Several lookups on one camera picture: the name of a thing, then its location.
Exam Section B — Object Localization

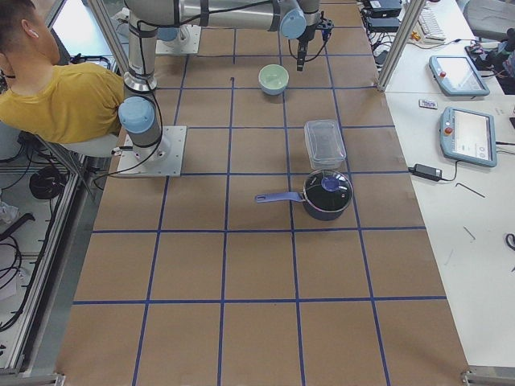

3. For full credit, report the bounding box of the person in yellow shirt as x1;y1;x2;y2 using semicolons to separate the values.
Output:
0;0;126;146

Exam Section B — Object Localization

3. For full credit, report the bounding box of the clear plastic food container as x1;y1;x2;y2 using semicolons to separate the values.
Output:
304;119;346;170

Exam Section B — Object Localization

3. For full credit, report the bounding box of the black power adapter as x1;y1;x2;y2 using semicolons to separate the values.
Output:
408;163;442;182

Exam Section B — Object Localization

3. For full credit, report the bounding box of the teach pendant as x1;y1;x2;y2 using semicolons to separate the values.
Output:
428;55;490;97
439;107;497;167

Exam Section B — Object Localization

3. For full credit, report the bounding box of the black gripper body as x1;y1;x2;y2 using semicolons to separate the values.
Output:
298;10;334;44

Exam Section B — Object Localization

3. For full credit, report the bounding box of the teach pendant far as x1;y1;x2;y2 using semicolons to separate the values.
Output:
428;55;490;97

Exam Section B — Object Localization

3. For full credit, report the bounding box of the aluminium frame post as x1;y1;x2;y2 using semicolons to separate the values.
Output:
377;0;426;92

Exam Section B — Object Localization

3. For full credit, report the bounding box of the teach pendant near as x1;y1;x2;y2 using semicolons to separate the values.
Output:
439;107;497;167

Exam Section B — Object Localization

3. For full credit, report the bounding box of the blue bowl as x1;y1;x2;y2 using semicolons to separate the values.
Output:
261;85;286;96

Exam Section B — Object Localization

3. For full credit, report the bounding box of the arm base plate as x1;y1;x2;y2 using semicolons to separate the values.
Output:
156;25;202;55
117;125;187;178

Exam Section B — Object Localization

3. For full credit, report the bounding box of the white keyboard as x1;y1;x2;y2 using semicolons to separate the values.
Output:
415;8;447;43

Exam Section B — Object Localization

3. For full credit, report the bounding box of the dark blue saucepan with lid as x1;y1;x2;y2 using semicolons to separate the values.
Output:
254;170;353;221

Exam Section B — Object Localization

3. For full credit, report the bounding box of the green bowl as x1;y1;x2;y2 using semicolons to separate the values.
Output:
258;64;289;88

